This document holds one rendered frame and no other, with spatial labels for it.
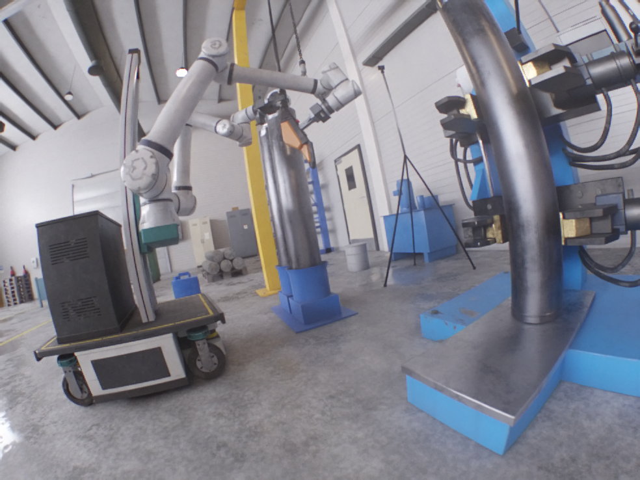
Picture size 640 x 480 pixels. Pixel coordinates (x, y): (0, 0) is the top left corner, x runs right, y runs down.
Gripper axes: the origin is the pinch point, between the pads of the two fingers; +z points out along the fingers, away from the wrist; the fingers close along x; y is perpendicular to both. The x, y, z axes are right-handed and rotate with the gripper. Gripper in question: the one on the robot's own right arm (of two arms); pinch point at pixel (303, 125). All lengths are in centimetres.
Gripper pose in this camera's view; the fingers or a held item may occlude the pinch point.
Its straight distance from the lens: 137.7
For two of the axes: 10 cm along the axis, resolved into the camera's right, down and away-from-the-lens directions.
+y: 4.9, 8.6, -1.0
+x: 3.7, -1.0, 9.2
